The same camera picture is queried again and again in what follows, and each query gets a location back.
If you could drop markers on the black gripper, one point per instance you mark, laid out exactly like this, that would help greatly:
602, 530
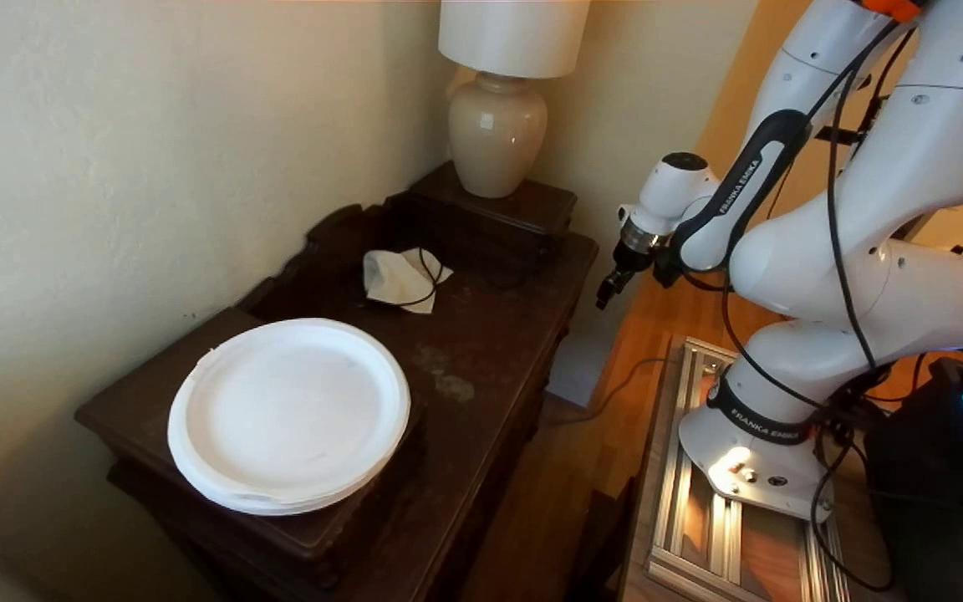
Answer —
637, 243

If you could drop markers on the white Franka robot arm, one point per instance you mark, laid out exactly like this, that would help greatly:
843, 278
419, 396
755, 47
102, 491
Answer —
895, 222

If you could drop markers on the white flat board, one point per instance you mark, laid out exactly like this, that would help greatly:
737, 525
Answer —
582, 363

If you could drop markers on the dark wooden dresser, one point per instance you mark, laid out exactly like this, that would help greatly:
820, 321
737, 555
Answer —
483, 356

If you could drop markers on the beige ceramic table lamp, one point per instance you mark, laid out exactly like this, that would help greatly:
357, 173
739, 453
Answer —
498, 123

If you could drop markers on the white face mask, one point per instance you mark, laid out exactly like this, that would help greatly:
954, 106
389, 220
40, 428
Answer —
399, 278

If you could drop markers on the white paper plate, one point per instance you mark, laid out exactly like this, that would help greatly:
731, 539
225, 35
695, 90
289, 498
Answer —
284, 411

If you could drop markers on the black box with neon light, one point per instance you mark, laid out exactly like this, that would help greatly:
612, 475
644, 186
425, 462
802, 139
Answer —
951, 491

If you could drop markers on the orange clip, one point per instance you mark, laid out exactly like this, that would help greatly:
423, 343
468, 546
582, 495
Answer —
895, 8

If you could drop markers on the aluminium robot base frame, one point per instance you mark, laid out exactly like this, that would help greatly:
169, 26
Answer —
717, 535

